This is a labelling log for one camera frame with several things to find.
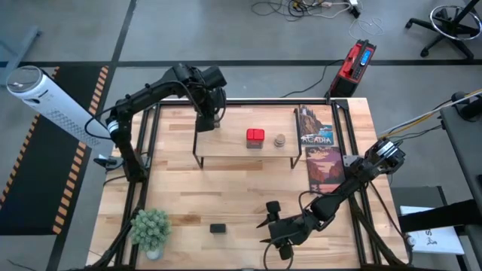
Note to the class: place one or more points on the wooden shelf with black legs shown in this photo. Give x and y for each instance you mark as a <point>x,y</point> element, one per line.
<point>233,143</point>

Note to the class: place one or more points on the canyon sunset postcard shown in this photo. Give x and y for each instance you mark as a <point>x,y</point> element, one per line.
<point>324,165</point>

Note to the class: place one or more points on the blue grey table leg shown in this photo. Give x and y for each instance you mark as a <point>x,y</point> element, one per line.
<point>20,52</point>

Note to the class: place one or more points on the red cube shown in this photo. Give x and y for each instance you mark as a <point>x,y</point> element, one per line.
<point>255,137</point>

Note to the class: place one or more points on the grey box beside table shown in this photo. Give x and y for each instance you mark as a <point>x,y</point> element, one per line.
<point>414,195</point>

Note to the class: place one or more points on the small black block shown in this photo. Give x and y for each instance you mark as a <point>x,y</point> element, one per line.
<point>218,228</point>

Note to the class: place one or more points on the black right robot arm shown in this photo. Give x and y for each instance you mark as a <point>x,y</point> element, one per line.
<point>354,184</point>

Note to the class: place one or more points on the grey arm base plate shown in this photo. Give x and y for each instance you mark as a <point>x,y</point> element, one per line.
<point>350,161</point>

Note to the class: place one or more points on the black aluminium table frame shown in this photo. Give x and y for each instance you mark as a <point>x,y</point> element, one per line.
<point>271,102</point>

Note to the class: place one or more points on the green potted plant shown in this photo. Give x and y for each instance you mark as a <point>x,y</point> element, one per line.
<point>150,229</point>

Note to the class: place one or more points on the black mat with orange stripes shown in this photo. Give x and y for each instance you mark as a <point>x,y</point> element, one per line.
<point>34,180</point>

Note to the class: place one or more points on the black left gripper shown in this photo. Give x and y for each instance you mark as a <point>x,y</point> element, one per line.
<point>209,109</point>

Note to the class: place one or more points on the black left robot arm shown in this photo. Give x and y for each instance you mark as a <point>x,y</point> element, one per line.
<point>143,96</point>

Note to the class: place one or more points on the black bar beside table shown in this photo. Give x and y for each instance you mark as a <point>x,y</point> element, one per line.
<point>440,216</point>

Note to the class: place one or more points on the black office chair base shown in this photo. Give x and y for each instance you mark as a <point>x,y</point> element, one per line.
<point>450,26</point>

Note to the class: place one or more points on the white tower fan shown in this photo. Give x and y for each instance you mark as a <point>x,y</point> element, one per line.
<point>52,103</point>

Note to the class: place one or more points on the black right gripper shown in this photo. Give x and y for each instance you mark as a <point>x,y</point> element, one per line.
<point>293,231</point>

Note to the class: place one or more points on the black arm base connector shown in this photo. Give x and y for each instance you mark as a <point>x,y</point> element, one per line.
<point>105,162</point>

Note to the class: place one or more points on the red and black power station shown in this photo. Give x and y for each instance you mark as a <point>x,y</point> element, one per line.
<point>352,69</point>

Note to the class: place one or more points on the cork lid spice jar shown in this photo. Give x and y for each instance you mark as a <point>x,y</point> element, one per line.
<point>279,140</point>

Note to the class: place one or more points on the black desk mount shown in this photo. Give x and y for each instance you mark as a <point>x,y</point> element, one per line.
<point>468,105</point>

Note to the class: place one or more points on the dark grey desk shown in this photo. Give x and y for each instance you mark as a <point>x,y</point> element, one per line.
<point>465,150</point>

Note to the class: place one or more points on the Acadia postcard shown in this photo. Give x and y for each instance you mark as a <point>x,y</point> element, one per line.
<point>316,131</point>

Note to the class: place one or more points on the white paper sheet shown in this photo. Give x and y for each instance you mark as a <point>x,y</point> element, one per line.
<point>433,233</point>

